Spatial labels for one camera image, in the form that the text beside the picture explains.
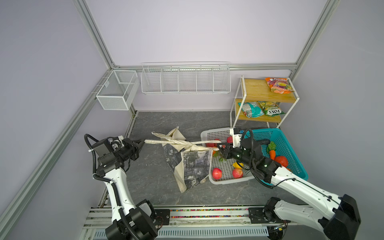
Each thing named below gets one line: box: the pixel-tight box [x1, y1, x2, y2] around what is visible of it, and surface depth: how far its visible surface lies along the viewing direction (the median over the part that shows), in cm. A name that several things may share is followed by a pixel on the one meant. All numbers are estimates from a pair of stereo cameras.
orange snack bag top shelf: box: [265, 77, 295, 94], surface depth 85 cm
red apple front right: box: [232, 167, 244, 179], surface depth 84 cm
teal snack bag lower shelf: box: [238, 101, 265, 118], surface depth 98 cm
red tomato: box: [275, 155, 289, 168], surface depth 88 cm
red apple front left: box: [212, 167, 223, 180], surface depth 84 cm
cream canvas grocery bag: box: [144, 126, 222, 193], surface depth 75 cm
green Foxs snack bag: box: [257, 101, 286, 117], surface depth 98 cm
